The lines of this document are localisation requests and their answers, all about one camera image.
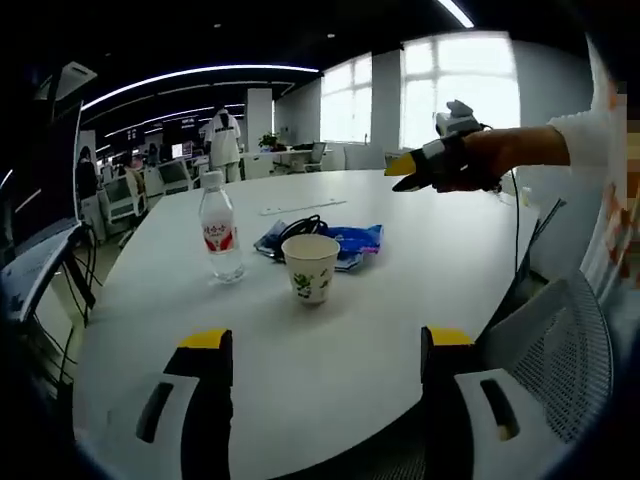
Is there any white table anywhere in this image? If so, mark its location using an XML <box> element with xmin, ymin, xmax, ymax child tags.
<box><xmin>72</xmin><ymin>169</ymin><xmax>544</xmax><ymax>451</ymax></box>

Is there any ceiling air conditioner unit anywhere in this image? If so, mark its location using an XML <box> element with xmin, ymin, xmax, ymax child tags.
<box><xmin>58</xmin><ymin>61</ymin><xmax>99</xmax><ymax>85</ymax></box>

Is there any row of white office desks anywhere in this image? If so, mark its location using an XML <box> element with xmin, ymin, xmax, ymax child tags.
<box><xmin>99</xmin><ymin>142</ymin><xmax>346</xmax><ymax>221</ymax></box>

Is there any clear bag with blue item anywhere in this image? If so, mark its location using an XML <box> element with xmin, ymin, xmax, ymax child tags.
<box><xmin>253</xmin><ymin>219</ymin><xmax>301</xmax><ymax>260</ymax></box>

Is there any dark display panel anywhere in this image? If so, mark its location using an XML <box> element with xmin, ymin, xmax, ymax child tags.
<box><xmin>0</xmin><ymin>62</ymin><xmax>86</xmax><ymax>321</ymax></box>

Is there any grey mesh office chair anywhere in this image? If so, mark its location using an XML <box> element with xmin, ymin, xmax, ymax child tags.
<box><xmin>477</xmin><ymin>272</ymin><xmax>615</xmax><ymax>446</ymax></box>

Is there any blue printed packet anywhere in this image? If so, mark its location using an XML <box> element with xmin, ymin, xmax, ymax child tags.
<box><xmin>322</xmin><ymin>224</ymin><xmax>385</xmax><ymax>274</ymax></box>

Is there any person's own body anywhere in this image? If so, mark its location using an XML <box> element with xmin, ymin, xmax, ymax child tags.
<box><xmin>579</xmin><ymin>39</ymin><xmax>640</xmax><ymax>301</ymax></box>

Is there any clear water bottle red label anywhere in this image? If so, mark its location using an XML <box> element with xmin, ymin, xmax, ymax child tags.
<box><xmin>198</xmin><ymin>170</ymin><xmax>246</xmax><ymax>284</ymax></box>

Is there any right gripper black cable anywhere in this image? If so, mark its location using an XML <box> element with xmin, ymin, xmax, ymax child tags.
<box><xmin>498</xmin><ymin>167</ymin><xmax>526</xmax><ymax>281</ymax></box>

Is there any large window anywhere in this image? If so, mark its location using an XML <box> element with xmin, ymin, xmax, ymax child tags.
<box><xmin>319</xmin><ymin>34</ymin><xmax>521</xmax><ymax>151</ymax></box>

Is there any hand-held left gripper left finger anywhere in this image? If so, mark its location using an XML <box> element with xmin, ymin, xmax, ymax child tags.
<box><xmin>104</xmin><ymin>328</ymin><xmax>235</xmax><ymax>466</ymax></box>

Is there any paper cup with green print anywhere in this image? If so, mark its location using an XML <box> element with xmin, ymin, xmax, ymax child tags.
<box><xmin>281</xmin><ymin>235</ymin><xmax>341</xmax><ymax>306</ymax></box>

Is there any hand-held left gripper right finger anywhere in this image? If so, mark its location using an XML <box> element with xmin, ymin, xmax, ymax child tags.
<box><xmin>420</xmin><ymin>326</ymin><xmax>569</xmax><ymax>471</ymax></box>

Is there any long ceiling light strip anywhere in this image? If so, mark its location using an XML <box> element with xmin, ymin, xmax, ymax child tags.
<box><xmin>82</xmin><ymin>64</ymin><xmax>321</xmax><ymax>112</ymax></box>

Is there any table cable cover plate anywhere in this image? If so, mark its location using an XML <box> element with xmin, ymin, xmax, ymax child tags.
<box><xmin>258</xmin><ymin>198</ymin><xmax>347</xmax><ymax>217</ymax></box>

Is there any black tripod stand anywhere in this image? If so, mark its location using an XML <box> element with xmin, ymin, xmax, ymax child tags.
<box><xmin>62</xmin><ymin>224</ymin><xmax>99</xmax><ymax>329</ymax></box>

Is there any person's right hand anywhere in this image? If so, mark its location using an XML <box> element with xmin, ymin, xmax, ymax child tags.
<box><xmin>433</xmin><ymin>128</ymin><xmax>507</xmax><ymax>195</ymax></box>

